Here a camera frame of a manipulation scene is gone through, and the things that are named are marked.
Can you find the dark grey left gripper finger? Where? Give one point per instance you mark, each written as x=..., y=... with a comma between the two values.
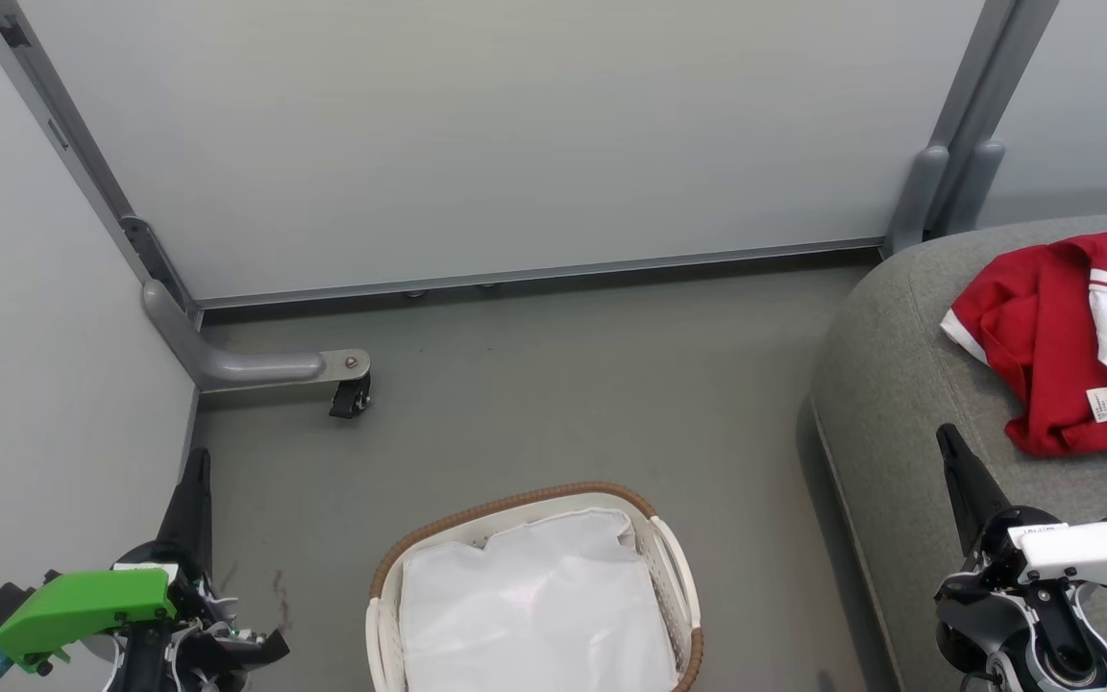
x=190, y=519

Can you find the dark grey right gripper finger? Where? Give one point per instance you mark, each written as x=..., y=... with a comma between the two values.
x=971, y=485

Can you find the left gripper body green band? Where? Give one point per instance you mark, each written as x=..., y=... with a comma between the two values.
x=83, y=605

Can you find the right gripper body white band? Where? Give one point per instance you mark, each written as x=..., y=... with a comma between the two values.
x=1082, y=553

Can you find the red and white garment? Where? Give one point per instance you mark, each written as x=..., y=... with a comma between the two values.
x=1034, y=336

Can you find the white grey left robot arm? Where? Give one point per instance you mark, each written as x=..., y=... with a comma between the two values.
x=217, y=663

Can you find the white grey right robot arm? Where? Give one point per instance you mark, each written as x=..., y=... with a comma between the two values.
x=1063, y=668

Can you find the white laundry basket brown rim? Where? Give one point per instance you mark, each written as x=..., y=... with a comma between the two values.
x=674, y=567

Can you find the grey fabric sofa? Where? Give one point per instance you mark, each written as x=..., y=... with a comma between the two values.
x=899, y=404

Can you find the grey partition foot with bolt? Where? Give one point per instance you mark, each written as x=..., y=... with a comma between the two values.
x=246, y=365

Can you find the black caster wheel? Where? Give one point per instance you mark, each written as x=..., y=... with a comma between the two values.
x=350, y=396

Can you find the grey partition post with feet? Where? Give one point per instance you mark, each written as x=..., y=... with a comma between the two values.
x=981, y=106

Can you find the grey partition corner post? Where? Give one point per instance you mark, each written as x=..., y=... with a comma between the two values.
x=63, y=125

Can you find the grey partition bottom rail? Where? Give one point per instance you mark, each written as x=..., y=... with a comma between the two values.
x=534, y=272

